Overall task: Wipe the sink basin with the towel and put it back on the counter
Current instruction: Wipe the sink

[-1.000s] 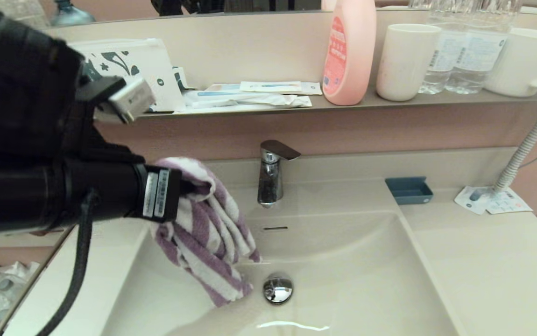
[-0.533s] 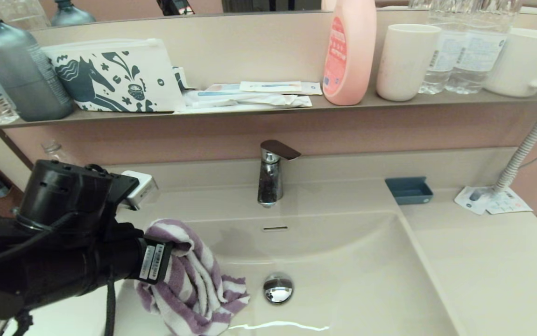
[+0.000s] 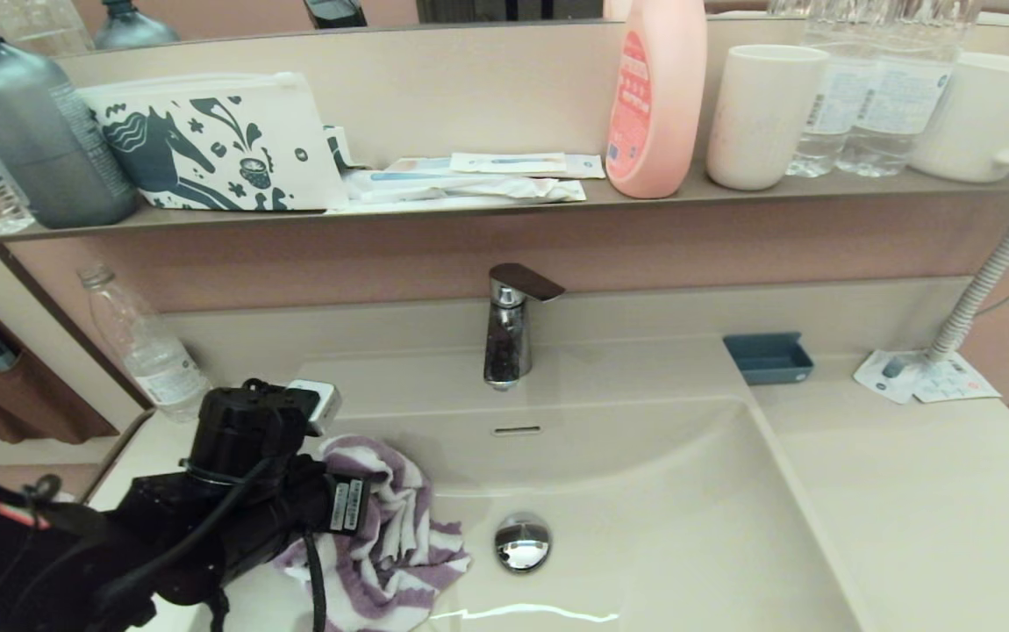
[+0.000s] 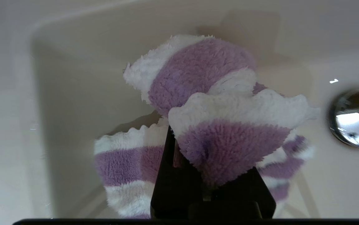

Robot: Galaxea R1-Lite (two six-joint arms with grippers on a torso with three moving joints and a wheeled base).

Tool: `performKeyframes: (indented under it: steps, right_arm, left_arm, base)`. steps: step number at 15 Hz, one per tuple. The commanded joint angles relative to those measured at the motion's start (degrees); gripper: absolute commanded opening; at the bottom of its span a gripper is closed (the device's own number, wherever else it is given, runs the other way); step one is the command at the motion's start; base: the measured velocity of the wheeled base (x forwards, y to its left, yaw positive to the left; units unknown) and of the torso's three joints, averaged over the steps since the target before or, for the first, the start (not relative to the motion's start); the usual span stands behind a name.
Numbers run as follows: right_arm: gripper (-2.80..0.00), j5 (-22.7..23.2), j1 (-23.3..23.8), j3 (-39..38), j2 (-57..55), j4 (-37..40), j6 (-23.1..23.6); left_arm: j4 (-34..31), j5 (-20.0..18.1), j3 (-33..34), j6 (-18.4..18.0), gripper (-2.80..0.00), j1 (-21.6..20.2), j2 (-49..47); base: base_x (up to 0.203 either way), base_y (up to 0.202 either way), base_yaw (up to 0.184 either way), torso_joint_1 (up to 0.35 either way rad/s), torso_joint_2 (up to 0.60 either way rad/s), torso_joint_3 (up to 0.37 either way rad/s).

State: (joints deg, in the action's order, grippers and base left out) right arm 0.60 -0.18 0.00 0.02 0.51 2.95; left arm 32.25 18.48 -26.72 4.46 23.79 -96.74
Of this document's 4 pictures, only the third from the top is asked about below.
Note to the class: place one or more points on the brown wall shelf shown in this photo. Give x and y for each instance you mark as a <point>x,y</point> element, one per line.
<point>864,186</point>

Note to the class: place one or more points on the pink lotion bottle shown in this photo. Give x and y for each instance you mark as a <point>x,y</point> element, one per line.
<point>661,114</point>

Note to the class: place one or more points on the flat white toiletry packet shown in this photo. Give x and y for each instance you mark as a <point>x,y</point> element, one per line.
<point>434,206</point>

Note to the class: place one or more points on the white pouch with blue horse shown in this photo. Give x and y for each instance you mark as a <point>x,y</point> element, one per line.
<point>206,147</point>

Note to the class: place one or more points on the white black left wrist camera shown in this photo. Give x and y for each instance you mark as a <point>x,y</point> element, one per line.
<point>322,405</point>

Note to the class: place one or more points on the capless clear plastic bottle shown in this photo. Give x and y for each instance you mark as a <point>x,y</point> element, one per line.
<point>149,360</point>

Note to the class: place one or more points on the crumpled white toiletry packet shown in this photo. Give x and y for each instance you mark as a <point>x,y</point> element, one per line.
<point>469,186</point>

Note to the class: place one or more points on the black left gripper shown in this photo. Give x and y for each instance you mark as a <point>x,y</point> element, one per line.
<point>320,509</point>

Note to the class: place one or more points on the beige rectangular sink basin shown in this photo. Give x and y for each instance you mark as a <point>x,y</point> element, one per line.
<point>645,527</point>

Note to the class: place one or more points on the small white blue printed packet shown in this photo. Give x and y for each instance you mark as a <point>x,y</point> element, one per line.
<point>342,147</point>

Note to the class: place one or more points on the chrome drain stopper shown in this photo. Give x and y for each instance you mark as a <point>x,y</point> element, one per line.
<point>522,544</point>

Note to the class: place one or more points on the brown hanging holder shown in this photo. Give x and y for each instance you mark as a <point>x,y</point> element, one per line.
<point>35,404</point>

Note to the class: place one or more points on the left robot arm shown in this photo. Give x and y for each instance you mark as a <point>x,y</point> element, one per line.
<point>189,527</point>

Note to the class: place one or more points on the white printed paper leaflet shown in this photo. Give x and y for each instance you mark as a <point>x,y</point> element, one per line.
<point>961,382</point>

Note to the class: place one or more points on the blue soap tray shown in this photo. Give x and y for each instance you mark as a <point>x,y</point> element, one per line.
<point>769,362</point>

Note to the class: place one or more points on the small beige toiletry packet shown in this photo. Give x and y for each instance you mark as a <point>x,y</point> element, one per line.
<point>511,163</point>

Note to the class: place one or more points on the purple white striped towel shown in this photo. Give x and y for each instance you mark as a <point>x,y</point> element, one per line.
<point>399,544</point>

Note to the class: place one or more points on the grey bottle with teal cap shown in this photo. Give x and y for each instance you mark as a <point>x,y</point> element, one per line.
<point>35,140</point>

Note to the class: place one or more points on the wall mirror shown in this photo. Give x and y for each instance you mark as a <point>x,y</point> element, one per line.
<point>206,17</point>

